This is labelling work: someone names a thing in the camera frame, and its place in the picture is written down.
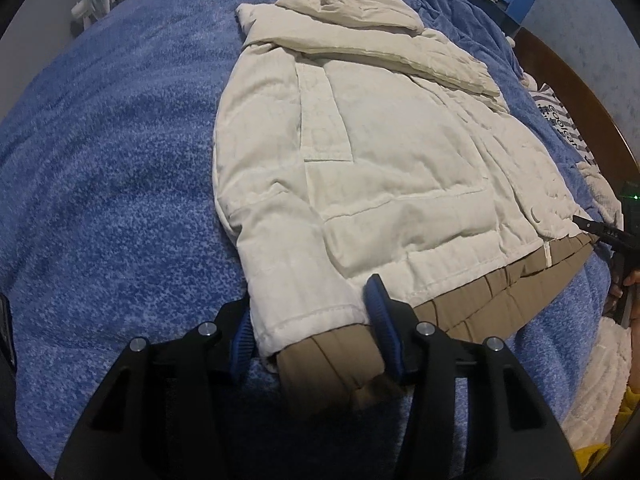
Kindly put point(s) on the white fan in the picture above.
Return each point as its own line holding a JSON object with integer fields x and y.
{"x": 95, "y": 2}

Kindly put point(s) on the plain blue fleece blanket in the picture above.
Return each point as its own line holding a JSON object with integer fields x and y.
{"x": 450, "y": 10}

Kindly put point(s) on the yellow cloth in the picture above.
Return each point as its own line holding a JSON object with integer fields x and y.
{"x": 625, "y": 425}

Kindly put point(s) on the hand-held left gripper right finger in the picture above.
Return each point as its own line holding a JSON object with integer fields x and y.
{"x": 385, "y": 320}

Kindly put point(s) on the white fleece blanket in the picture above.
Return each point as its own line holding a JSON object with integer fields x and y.
{"x": 600, "y": 370}

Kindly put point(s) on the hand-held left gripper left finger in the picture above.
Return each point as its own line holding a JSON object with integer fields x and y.
{"x": 242, "y": 342}

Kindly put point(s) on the white fluffy cloth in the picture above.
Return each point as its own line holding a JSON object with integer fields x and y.
{"x": 602, "y": 190}

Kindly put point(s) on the person's right hand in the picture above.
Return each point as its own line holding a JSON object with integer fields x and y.
{"x": 636, "y": 295}

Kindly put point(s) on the striped printed cloth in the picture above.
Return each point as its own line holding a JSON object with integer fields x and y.
{"x": 562, "y": 125}

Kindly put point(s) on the mottled blue blanket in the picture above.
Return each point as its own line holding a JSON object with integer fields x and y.
{"x": 100, "y": 160}

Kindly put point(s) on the brown wooden headboard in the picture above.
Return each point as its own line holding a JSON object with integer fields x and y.
{"x": 575, "y": 80}

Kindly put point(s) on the cream hooded jacket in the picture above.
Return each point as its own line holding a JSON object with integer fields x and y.
{"x": 400, "y": 170}

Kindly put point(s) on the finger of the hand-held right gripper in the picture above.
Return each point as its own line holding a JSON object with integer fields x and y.
{"x": 602, "y": 229}

